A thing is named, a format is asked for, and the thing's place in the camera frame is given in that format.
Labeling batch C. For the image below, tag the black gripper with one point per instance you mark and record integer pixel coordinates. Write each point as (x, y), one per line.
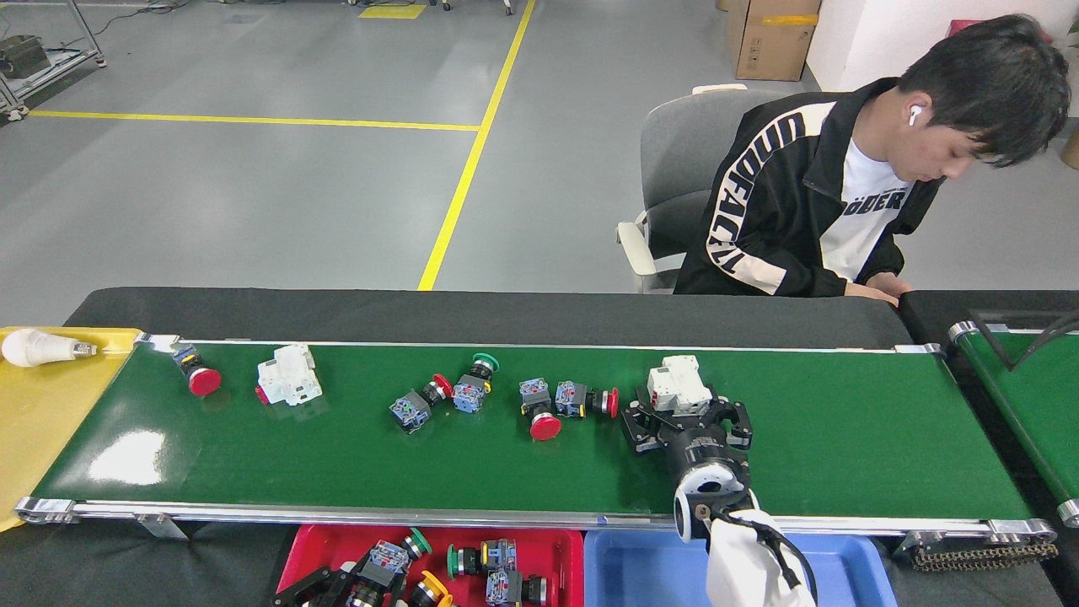
(704, 443)

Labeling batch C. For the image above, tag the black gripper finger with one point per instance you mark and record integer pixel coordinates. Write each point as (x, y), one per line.
(354, 590)
(308, 586)

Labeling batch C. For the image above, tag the yellow push button switch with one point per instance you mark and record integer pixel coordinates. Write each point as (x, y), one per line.
(434, 583)

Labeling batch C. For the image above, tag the red push button switch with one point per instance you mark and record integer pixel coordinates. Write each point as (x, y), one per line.
(205, 382)
(571, 399)
(409, 411)
(545, 427)

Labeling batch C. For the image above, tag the green conveyor belt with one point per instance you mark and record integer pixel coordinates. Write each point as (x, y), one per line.
(1037, 405)
(843, 438)

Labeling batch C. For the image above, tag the yellow plastic tray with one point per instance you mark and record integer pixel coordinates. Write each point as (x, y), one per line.
(42, 438)

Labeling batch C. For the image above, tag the person's right hand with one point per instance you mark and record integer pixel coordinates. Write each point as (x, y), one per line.
(872, 293)

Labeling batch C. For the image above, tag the person's left hand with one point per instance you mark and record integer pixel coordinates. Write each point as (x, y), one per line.
(893, 283)

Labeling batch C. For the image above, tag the blue plastic bin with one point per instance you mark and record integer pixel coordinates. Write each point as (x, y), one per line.
(632, 573)

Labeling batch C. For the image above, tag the red plastic bin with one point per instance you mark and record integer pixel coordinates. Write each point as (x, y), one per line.
(556, 548)

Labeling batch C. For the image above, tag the person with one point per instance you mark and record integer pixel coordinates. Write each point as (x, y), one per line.
(775, 211)

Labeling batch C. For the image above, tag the grey office chair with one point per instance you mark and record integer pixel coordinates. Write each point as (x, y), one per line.
(674, 152)

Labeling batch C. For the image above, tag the white light bulb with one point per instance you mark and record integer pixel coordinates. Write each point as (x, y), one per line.
(29, 347)

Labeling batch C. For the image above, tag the white earbud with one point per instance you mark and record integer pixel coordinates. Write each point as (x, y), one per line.
(914, 115)

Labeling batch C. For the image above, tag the brown cardboard box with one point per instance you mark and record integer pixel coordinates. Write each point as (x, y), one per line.
(771, 46)

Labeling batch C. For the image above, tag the red fire extinguisher box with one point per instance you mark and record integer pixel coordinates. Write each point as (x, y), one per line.
(961, 27)

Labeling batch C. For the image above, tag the white metal rack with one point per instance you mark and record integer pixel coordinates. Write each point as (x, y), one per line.
(63, 63)

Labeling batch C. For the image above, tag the dark grey device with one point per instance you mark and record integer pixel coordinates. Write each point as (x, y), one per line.
(21, 55)

